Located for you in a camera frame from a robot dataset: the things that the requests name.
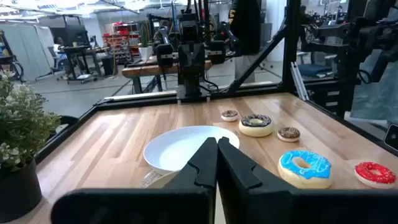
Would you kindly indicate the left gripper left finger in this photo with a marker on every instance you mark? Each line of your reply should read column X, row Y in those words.
column 192, row 205

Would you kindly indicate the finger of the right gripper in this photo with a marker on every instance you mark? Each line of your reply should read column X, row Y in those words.
column 186, row 59
column 198, row 59

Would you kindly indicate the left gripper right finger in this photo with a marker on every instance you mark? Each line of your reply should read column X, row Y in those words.
column 248, row 205

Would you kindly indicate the small chocolate sprinkled donut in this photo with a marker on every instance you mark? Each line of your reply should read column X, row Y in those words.
column 229, row 116
column 288, row 133

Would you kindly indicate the large chocolate frosted donut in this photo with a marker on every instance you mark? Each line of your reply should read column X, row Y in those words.
column 248, row 130

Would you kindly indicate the large blue frosted donut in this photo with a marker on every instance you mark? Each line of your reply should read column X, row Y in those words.
column 317, row 168

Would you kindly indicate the small red sprinkled donut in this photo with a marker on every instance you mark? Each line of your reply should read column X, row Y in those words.
column 362, row 172

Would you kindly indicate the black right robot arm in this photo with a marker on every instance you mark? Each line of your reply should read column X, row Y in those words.
column 192, row 87

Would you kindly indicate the cactus in white pot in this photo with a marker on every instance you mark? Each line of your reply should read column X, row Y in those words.
column 145, row 53

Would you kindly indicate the wooden workbench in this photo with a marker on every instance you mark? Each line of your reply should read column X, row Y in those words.
column 146, row 70

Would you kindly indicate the red parts shelf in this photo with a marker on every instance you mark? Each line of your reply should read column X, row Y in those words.
column 119, row 46

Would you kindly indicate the woven round coaster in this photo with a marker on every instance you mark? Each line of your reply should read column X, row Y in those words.
column 150, row 179

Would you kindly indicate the black hanging banner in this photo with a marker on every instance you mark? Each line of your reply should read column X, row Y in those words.
column 245, row 28

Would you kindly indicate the black computer tower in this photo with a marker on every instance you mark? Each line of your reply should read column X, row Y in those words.
column 108, row 66

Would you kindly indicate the white round plate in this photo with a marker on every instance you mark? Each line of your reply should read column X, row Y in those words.
column 174, row 149

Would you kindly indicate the black workshop desk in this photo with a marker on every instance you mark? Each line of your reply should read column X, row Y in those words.
column 77, row 49

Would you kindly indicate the black computer monitor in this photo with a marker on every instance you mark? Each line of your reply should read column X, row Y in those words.
column 73, row 35

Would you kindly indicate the silver aluminium strut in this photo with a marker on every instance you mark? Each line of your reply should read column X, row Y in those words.
column 299, row 81

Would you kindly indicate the person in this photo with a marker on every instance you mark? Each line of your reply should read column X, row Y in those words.
column 59, row 41

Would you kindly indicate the blue office chair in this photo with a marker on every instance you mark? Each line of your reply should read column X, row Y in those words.
column 314, row 70

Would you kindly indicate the black drawer cabinet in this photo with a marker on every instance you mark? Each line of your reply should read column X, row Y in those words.
column 320, row 99

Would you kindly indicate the white partition curtain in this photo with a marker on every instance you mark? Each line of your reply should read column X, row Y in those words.
column 28, row 49

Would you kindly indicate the black neighbouring robot rig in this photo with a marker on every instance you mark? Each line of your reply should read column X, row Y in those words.
column 351, row 62

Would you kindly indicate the black equipment cart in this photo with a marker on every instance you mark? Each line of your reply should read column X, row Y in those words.
column 9, row 59

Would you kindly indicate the green plant in black pot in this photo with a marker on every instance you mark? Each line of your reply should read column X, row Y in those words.
column 18, row 193

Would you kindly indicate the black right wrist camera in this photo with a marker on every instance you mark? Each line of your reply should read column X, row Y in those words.
column 190, row 32

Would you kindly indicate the black table-level camera box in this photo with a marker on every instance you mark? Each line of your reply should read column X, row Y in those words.
column 392, row 137

